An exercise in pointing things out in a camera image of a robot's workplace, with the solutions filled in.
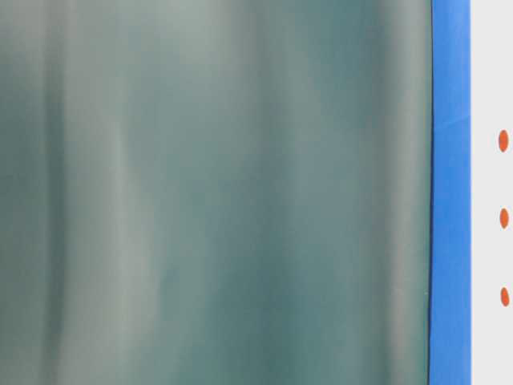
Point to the green backdrop curtain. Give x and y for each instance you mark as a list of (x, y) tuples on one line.
[(215, 192)]

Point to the blue mat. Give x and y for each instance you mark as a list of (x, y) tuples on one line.
[(450, 262)]

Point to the white paper sheet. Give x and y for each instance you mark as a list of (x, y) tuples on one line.
[(491, 182)]

